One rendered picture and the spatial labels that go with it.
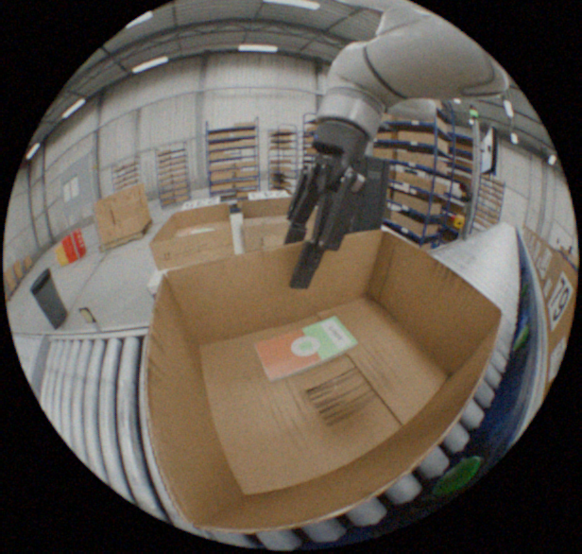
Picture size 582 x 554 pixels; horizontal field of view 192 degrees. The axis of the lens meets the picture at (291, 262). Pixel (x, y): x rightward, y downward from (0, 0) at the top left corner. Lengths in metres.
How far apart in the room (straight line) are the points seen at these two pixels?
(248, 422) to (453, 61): 0.45
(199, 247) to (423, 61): 0.64
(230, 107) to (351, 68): 9.58
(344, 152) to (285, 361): 0.30
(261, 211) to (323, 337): 0.74
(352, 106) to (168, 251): 0.59
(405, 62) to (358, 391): 0.42
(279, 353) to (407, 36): 0.44
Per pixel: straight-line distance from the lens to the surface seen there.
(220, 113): 9.69
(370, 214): 0.77
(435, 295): 0.36
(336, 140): 0.25
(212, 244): 0.60
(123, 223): 4.09
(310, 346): 0.32
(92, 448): 0.50
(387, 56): 0.24
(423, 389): 0.36
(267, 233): 0.58
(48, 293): 2.86
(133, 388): 0.43
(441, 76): 0.22
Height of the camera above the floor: 1.04
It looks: 31 degrees down
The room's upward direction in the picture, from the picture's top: straight up
